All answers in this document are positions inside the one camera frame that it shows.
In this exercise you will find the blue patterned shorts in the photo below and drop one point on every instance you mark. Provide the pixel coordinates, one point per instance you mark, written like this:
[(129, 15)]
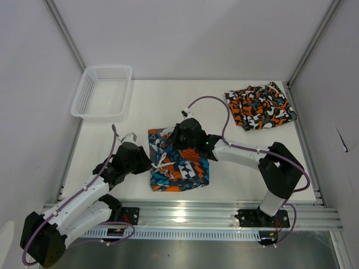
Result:
[(175, 170)]

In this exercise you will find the left aluminium corner post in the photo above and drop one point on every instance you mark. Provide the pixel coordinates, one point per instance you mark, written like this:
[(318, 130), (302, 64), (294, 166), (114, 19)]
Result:
[(65, 33)]

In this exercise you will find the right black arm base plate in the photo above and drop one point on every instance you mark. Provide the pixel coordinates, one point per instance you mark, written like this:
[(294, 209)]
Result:
[(250, 218)]

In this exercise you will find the left aluminium side rail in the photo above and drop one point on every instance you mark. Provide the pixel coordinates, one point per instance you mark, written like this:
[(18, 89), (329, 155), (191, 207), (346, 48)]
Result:
[(68, 162)]

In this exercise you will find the aluminium side rail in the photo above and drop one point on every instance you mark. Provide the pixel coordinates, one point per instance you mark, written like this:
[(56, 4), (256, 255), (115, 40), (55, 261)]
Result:
[(310, 164), (68, 162)]

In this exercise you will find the orange black camouflage shorts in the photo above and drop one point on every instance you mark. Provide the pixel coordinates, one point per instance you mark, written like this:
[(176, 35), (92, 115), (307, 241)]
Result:
[(260, 107)]

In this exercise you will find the white slotted cable duct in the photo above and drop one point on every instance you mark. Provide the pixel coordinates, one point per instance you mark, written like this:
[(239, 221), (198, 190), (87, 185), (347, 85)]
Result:
[(174, 234)]

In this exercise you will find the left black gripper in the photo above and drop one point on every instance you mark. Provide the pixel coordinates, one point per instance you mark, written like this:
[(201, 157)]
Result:
[(146, 164)]

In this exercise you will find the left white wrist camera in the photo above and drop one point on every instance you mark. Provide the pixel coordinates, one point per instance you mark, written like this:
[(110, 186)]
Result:
[(131, 138)]

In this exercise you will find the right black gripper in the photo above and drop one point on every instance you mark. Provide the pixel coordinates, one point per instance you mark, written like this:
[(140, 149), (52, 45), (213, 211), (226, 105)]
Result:
[(174, 141)]

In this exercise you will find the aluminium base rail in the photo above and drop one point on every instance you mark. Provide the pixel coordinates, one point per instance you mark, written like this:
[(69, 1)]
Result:
[(181, 214)]

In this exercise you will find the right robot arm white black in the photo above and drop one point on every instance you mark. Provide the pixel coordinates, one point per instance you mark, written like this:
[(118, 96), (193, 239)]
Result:
[(280, 170)]

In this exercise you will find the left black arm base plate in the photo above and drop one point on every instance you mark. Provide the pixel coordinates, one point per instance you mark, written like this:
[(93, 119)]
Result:
[(126, 214)]

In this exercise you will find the aluminium corner post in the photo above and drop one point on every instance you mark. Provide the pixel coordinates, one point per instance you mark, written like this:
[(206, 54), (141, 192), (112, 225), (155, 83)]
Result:
[(65, 33), (314, 41)]

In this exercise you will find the white plastic basket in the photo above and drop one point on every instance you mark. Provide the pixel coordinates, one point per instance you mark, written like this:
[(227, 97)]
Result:
[(104, 93)]

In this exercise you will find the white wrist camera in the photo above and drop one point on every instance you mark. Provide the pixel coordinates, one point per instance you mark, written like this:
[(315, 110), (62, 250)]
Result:
[(186, 113), (131, 138)]

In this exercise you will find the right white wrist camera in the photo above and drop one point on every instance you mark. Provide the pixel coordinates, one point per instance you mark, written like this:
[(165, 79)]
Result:
[(186, 113)]

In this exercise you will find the right aluminium side rail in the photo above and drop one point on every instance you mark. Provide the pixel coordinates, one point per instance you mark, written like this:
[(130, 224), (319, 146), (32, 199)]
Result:
[(310, 164)]

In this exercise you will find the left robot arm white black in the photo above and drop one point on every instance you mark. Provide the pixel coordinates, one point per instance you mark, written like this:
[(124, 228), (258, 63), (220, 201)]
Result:
[(45, 237)]

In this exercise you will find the right aluminium corner post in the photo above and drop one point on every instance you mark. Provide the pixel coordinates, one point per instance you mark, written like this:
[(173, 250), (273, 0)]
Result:
[(314, 41)]

